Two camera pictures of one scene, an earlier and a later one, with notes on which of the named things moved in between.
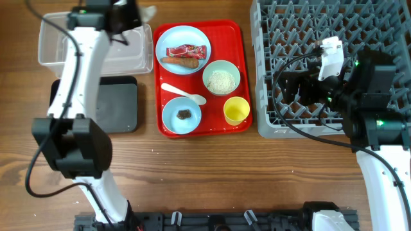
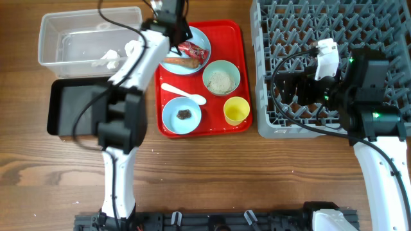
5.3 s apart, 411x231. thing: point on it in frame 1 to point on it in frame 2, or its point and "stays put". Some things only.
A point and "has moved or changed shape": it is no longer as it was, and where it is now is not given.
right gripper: x=308 y=80 stays put
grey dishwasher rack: x=286 y=34 stays put
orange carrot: x=187 y=62 stays put
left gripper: x=135 y=20 to x=185 y=24
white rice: x=221 y=82 stays put
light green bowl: x=221 y=77 stays put
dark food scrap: x=183 y=114 stays put
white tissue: x=146 y=12 to x=111 y=59
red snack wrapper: x=185 y=51 has moved or changed shape
